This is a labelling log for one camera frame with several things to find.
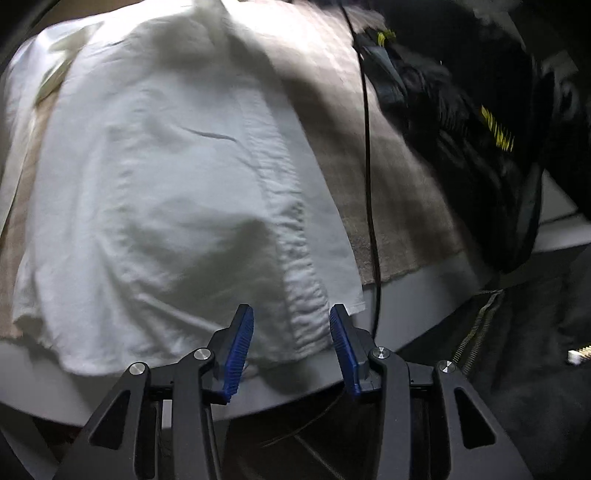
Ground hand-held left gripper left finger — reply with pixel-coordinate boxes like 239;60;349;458
53;304;256;480

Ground plaid rug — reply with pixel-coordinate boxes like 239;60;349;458
0;0;467;342

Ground white shirt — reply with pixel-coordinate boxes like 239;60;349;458
0;0;366;377

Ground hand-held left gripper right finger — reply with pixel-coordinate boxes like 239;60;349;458
329;304;534;480

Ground black yellow-striped jacket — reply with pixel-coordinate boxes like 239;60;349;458
351;0;557;274

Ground long black cable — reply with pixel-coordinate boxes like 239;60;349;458
338;0;382;341

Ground cream garment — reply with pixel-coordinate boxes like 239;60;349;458
34;21;105;104

